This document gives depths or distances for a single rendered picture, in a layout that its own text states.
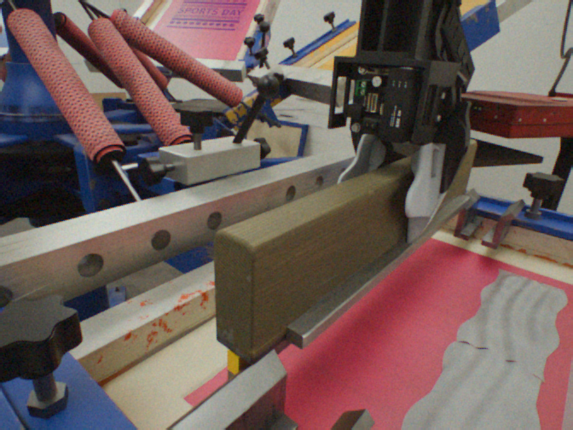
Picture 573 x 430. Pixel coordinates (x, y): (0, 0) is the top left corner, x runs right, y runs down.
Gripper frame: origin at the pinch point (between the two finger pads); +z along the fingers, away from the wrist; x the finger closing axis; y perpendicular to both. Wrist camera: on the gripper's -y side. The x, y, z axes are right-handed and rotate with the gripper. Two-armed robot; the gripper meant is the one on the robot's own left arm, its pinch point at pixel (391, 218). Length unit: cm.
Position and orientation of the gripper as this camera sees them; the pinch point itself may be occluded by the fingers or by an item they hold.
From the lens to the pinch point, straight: 36.5
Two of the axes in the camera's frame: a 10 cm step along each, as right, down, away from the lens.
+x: 7.7, 2.8, -5.7
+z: -0.5, 9.2, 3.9
